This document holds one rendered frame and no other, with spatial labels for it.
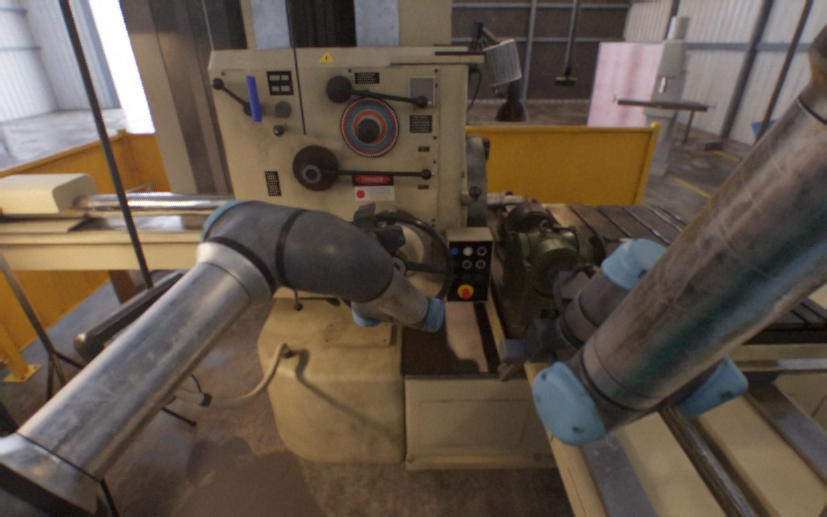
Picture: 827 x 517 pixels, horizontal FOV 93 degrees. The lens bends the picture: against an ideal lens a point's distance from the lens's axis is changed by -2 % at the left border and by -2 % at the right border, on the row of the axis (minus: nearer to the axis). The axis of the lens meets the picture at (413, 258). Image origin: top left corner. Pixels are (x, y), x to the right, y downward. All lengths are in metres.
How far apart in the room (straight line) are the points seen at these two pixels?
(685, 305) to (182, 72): 2.10
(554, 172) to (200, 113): 3.00
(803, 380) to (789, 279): 2.32
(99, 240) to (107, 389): 1.67
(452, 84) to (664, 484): 1.38
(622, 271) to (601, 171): 3.73
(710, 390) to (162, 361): 0.56
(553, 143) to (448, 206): 2.69
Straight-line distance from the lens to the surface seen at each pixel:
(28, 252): 2.45
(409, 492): 2.22
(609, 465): 1.53
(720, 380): 0.51
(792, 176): 0.27
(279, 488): 2.33
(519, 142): 3.89
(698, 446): 1.76
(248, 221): 0.58
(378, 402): 1.97
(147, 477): 2.63
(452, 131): 1.30
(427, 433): 2.12
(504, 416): 2.07
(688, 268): 0.30
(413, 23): 1.93
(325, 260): 0.52
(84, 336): 1.25
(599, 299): 0.54
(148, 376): 0.50
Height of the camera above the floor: 1.90
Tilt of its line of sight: 28 degrees down
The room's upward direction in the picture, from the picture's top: straight up
